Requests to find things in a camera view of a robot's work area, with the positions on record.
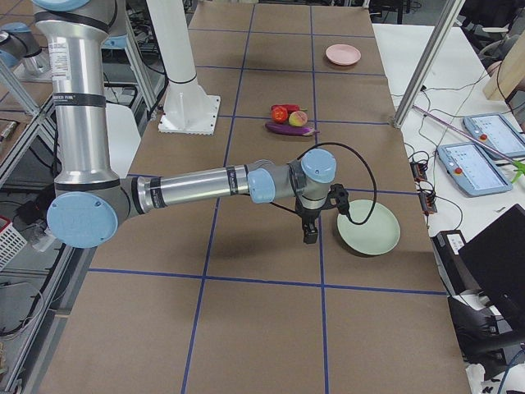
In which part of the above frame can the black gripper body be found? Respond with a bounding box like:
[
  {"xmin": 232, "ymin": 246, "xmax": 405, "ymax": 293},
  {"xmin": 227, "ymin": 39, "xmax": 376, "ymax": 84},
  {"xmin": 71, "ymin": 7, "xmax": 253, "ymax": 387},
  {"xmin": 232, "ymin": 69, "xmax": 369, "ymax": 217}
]
[{"xmin": 295, "ymin": 198, "xmax": 324, "ymax": 230}]

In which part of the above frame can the purple eggplant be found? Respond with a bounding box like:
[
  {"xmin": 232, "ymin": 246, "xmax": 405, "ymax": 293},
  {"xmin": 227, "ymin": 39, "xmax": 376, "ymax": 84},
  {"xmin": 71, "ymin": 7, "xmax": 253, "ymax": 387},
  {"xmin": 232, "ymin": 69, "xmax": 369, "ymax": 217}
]
[{"xmin": 265, "ymin": 121, "xmax": 318, "ymax": 136}]

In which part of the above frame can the pink yellow peach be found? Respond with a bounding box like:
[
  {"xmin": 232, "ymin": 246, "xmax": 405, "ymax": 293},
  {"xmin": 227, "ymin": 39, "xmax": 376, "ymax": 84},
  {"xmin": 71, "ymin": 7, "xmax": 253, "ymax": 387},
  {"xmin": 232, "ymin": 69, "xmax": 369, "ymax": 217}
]
[{"xmin": 288, "ymin": 110, "xmax": 308, "ymax": 127}]

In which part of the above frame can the red pomegranate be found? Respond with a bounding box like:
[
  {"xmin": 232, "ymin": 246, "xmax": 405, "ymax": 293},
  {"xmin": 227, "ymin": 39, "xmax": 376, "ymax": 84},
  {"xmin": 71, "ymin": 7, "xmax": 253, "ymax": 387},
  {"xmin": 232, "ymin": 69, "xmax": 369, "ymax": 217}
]
[{"xmin": 271, "ymin": 106, "xmax": 289, "ymax": 124}]

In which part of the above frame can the red chili pepper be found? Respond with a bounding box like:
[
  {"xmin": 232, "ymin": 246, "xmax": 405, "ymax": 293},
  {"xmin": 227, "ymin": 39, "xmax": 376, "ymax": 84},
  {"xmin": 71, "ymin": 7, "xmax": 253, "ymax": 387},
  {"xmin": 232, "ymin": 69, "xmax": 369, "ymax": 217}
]
[{"xmin": 271, "ymin": 103, "xmax": 308, "ymax": 113}]

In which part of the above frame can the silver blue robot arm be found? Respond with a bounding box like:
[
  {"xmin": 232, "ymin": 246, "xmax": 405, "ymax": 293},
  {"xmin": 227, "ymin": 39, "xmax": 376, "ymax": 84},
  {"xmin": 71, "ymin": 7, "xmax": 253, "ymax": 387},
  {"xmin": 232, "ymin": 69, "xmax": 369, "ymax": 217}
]
[
  {"xmin": 1, "ymin": 22, "xmax": 49, "ymax": 76},
  {"xmin": 34, "ymin": 1, "xmax": 339, "ymax": 249}
]

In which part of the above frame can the green plate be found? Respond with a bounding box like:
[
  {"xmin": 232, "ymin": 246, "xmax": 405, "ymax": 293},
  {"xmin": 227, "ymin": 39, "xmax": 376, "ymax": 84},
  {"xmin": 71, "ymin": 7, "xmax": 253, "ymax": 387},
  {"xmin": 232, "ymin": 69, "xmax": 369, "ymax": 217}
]
[{"xmin": 336, "ymin": 203, "xmax": 401, "ymax": 256}]

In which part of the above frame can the orange black electronics board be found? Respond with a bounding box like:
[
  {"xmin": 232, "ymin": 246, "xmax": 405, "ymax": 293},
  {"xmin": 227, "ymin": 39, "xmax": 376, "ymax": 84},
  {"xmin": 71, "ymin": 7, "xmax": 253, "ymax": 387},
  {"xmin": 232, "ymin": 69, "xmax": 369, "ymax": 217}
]
[{"xmin": 409, "ymin": 160, "xmax": 437, "ymax": 216}]

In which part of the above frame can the near blue teach pendant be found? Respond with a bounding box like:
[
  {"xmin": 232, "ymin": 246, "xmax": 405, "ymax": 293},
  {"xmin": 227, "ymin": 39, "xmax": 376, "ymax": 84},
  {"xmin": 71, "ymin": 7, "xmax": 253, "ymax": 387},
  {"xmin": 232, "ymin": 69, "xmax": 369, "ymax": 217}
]
[{"xmin": 436, "ymin": 143, "xmax": 513, "ymax": 197}]

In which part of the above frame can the blue teach pendant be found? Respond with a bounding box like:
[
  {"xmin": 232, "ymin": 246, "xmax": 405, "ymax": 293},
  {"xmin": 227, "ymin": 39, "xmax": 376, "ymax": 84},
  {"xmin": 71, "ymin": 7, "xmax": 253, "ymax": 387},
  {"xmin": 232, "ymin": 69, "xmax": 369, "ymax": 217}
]
[
  {"xmin": 463, "ymin": 113, "xmax": 524, "ymax": 159},
  {"xmin": 436, "ymin": 143, "xmax": 513, "ymax": 197}
]

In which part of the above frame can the pink plate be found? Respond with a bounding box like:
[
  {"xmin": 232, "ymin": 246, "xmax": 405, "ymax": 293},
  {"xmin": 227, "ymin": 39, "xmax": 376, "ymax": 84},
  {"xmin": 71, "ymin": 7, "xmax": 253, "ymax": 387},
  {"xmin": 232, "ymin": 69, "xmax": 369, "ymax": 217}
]
[{"xmin": 325, "ymin": 44, "xmax": 362, "ymax": 66}]

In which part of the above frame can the black laptop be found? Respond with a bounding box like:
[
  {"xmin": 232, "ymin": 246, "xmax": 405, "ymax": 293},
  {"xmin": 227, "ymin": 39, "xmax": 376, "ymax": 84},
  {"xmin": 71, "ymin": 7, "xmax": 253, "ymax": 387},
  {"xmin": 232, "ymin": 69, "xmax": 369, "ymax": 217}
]
[{"xmin": 459, "ymin": 204, "xmax": 524, "ymax": 319}]

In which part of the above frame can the far blue teach pendant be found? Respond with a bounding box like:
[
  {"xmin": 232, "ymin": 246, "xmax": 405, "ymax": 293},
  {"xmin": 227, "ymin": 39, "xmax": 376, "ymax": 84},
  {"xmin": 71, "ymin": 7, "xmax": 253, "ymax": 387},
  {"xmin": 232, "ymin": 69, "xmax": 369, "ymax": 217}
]
[{"xmin": 463, "ymin": 113, "xmax": 524, "ymax": 159}]

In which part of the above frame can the metal rod with green clip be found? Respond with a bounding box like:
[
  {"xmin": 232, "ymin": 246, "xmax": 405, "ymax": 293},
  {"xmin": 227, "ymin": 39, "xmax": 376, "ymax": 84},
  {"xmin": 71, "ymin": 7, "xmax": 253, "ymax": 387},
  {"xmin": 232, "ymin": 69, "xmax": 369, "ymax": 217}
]
[{"xmin": 412, "ymin": 105, "xmax": 524, "ymax": 183}]

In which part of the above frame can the white plastic basket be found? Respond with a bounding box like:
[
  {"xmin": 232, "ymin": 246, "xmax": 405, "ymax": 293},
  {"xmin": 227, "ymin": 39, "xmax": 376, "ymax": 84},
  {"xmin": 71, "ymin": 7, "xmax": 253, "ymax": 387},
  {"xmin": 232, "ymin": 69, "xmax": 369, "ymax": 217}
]
[{"xmin": 0, "ymin": 216, "xmax": 27, "ymax": 270}]

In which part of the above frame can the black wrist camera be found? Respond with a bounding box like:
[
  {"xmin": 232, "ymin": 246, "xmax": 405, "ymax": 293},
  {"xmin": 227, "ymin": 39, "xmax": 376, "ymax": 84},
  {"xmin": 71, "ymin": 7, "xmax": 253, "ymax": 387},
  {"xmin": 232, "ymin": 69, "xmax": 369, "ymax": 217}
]
[{"xmin": 302, "ymin": 223, "xmax": 318, "ymax": 245}]

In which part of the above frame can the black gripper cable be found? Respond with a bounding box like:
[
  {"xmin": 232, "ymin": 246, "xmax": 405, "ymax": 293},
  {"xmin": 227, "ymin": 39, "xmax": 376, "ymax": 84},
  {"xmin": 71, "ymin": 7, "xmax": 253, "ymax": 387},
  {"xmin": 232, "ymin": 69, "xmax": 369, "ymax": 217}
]
[{"xmin": 295, "ymin": 142, "xmax": 379, "ymax": 225}]

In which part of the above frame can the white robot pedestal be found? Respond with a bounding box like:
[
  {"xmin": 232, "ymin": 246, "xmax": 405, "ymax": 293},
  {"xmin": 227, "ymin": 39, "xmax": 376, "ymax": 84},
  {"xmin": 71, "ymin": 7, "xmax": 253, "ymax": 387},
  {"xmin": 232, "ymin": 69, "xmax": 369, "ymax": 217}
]
[{"xmin": 147, "ymin": 0, "xmax": 221, "ymax": 135}]

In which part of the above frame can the aluminium frame post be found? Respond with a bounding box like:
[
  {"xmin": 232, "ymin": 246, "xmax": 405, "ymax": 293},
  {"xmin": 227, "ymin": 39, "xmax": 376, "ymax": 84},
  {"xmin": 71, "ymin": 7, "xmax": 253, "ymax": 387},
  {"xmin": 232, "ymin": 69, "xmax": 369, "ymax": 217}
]
[{"xmin": 391, "ymin": 0, "xmax": 465, "ymax": 129}]

